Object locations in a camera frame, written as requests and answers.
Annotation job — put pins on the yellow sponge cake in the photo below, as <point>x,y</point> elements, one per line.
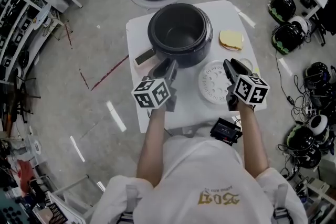
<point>231,39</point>

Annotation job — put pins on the dark blue rice cooker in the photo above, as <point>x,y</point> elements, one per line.
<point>195,56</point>

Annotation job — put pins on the black mesh panel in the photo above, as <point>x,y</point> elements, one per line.
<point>55,213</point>

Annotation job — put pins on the person's white shirt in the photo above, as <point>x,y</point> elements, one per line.
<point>199,173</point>

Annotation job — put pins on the person's right forearm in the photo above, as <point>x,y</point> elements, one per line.
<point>253,139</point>

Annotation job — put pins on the black tripod stand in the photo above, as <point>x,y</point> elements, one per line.
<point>18,97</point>

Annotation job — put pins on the black dome case green trim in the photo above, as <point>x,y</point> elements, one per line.
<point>288,38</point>
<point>282,8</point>

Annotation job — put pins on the black pot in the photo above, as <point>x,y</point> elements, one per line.
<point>178,31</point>

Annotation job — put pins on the white frame cart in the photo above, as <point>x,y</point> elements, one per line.
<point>65,191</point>

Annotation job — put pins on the white perforated steamer plate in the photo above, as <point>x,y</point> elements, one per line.
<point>212,81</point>

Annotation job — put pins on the red cloth item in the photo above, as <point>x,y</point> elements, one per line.
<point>25,173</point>

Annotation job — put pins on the black waist-mounted device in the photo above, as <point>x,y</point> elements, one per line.
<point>225,131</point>

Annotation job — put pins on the clear plastic box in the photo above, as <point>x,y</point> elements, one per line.
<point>32,148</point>

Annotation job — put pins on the person's left forearm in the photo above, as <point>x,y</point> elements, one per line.
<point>152,144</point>

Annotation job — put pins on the pile of dome cases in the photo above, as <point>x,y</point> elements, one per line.
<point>312,139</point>

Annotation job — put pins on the white dome case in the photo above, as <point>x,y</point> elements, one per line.
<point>299,23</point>

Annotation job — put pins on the white shelf rack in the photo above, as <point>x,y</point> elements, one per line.
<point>15,21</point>

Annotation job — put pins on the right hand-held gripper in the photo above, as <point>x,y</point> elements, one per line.
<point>249,89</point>

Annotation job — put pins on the white oval board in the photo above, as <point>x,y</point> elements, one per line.
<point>43,17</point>

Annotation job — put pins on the small white bowl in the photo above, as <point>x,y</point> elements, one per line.
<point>248,63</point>

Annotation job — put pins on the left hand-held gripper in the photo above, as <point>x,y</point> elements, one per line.
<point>151,94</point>

